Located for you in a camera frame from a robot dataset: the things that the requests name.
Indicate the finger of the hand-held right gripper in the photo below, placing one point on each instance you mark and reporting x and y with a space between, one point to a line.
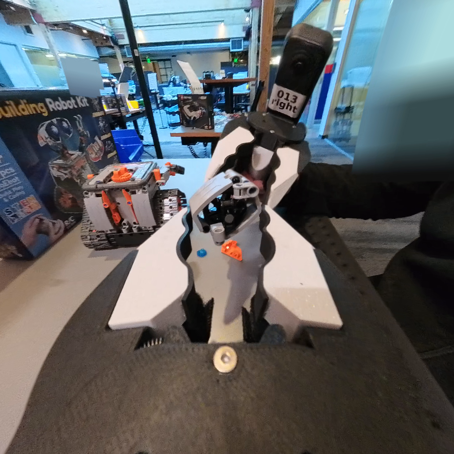
287 170
227 149

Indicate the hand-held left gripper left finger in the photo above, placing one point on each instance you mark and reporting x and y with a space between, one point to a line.
152 283

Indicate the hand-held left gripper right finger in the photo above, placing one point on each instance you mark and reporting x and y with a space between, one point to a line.
301 283

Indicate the small grey brick hinge assembly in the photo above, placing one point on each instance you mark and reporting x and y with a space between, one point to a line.
209 191

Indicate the person's right forearm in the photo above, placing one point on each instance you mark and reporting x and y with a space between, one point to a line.
354 191

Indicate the person's right hand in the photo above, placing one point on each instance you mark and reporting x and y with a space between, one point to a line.
260 186

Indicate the brown wooden table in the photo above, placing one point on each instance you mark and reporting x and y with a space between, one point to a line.
195 134

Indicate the black product box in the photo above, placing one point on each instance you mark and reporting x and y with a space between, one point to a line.
195 111

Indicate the grey orange tracked brick robot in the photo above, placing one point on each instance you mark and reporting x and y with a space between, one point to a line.
124 212

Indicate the orange curved brick piece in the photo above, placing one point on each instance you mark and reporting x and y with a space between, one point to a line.
232 250

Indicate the white sign board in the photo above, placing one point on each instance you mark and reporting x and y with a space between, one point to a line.
188 76

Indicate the black metal pole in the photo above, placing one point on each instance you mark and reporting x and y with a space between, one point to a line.
142 71

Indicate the dark blue toy box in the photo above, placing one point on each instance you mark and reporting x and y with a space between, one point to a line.
53 159

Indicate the wooden post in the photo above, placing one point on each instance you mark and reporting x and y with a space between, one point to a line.
266 53

